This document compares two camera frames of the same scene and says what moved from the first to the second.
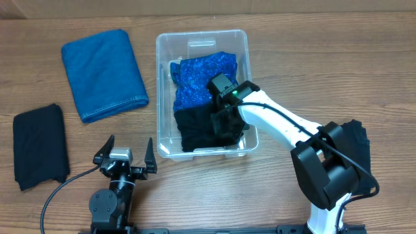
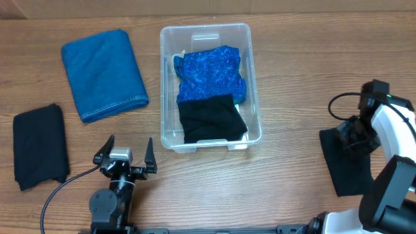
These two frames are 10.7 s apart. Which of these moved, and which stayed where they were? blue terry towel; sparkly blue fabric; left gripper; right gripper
Moved: right gripper; sparkly blue fabric
Stayed: blue terry towel; left gripper
